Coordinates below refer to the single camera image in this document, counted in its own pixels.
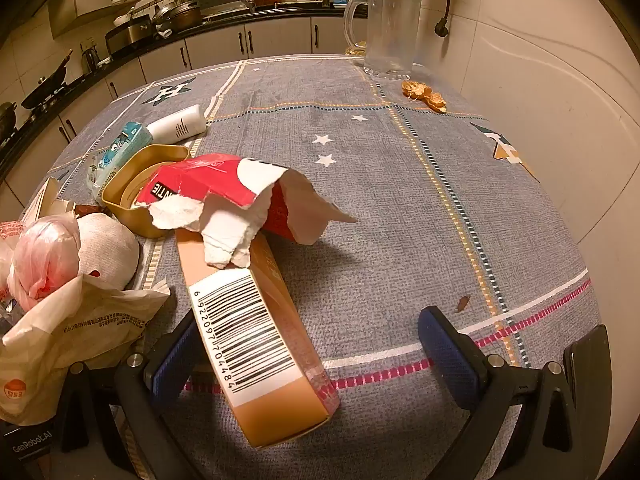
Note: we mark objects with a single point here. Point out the white tube bottle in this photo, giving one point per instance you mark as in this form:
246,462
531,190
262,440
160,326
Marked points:
177,122

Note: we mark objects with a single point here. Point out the stacked metal pots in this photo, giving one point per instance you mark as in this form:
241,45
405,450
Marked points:
180,15

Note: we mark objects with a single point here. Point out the yellow tape roll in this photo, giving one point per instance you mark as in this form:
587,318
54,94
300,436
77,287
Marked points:
122,195

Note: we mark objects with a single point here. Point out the small brown scrap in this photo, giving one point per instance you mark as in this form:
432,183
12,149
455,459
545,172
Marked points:
463,302

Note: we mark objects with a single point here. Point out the black wok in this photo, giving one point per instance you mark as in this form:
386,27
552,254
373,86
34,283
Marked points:
47,85

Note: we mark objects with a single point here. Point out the small orange candy wrapper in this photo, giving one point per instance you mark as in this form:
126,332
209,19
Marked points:
425,92

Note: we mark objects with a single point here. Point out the dark red snack packet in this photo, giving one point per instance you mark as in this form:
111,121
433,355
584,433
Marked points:
90,208

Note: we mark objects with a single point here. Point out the clear glass mug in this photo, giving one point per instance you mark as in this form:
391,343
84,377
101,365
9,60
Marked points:
390,30

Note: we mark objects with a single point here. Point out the steel cooker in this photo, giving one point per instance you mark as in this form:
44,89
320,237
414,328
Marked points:
127,34

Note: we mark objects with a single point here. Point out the pink plastic bag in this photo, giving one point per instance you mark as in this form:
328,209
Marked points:
40,255

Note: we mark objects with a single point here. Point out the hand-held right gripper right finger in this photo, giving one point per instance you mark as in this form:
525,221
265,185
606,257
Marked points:
450,355

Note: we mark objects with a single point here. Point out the black kettle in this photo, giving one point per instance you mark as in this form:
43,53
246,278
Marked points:
90,59

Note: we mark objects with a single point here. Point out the white paper scraps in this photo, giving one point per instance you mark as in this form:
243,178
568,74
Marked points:
50,197

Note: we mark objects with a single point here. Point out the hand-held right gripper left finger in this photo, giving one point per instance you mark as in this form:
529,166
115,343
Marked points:
170,360

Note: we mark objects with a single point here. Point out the grey printed tablecloth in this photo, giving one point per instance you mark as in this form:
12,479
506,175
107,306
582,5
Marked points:
400,200

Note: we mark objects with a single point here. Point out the torn red carton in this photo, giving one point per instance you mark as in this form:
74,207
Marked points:
200,180

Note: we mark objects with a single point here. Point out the blue tissue packet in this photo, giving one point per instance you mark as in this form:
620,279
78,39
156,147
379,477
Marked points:
120,147

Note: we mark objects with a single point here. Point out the yellow plastic bag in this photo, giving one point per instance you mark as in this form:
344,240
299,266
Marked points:
356,50

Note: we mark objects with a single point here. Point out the orange cardboard box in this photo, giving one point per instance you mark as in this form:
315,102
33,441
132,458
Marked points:
235,325

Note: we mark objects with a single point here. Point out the dark frying pan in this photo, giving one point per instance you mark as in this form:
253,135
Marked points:
6,119

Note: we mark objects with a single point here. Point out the beige paper bag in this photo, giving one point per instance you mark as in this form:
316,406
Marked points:
75,330

